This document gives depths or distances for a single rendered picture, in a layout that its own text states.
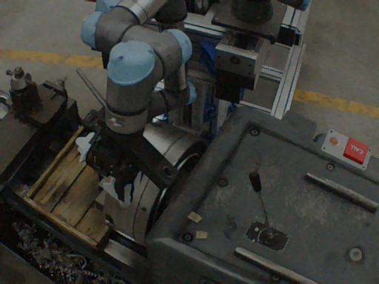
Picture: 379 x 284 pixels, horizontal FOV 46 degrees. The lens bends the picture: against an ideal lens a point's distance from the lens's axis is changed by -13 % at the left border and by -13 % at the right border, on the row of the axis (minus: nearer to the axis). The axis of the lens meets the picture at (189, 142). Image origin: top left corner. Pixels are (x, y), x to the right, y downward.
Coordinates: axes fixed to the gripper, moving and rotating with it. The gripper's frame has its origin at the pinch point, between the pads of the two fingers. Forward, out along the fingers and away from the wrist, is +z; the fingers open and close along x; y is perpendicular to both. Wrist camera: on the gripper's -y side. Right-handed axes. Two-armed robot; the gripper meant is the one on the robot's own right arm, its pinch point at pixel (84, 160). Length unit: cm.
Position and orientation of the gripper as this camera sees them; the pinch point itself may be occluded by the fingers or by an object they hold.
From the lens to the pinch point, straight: 135.8
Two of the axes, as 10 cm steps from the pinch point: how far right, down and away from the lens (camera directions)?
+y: -8.6, -4.1, 3.0
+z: -5.1, 6.8, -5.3
